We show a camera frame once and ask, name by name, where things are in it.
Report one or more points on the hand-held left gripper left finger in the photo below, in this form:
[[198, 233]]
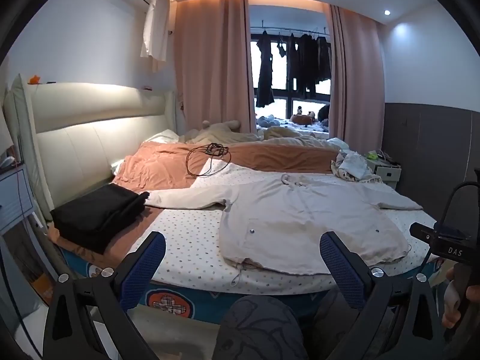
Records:
[[144, 266]]

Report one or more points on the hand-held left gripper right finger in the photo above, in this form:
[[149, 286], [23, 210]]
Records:
[[339, 266]]

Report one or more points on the beige jacket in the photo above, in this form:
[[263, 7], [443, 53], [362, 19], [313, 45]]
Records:
[[300, 213]]

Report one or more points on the folded black clothes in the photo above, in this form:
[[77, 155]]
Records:
[[97, 213]]

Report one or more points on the row of dark hanging clothes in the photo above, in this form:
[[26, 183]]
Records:
[[309, 63]]

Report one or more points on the person's right hand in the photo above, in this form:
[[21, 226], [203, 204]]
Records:
[[452, 296]]

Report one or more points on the floral white bed sheet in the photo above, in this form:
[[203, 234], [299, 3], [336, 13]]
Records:
[[187, 240]]

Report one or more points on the blue printed bed base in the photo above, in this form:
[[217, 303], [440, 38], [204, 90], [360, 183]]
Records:
[[210, 300]]

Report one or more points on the white nightstand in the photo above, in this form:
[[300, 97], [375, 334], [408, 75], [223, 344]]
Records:
[[388, 174]]

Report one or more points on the crumpled light cloth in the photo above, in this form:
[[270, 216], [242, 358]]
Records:
[[354, 165]]

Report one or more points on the orange blanket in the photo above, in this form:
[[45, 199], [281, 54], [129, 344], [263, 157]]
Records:
[[161, 165]]

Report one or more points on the grey side shelf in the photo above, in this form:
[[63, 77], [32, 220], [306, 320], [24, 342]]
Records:
[[22, 258]]

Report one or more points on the white pillow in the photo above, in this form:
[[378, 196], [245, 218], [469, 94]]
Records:
[[163, 137]]

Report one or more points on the cream padded headboard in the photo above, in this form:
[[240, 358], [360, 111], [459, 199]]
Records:
[[75, 146]]

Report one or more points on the beige duvet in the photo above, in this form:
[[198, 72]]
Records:
[[292, 135]]

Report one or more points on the blue nightstand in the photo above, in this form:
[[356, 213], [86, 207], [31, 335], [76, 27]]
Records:
[[15, 195]]

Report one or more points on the orange round cushion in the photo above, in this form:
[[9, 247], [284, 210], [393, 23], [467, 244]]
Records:
[[302, 119]]

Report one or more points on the black round object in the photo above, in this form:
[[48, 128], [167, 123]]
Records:
[[324, 113]]

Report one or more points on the beige plush toy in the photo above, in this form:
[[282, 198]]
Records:
[[217, 129]]

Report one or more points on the blue plush toy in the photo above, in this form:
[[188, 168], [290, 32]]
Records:
[[268, 121]]

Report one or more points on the long dark hanging coat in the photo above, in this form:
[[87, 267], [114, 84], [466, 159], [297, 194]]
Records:
[[265, 71]]

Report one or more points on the small orange toy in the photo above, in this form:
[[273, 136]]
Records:
[[35, 79]]

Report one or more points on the hanging white shirt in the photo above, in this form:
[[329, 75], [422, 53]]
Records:
[[155, 26]]

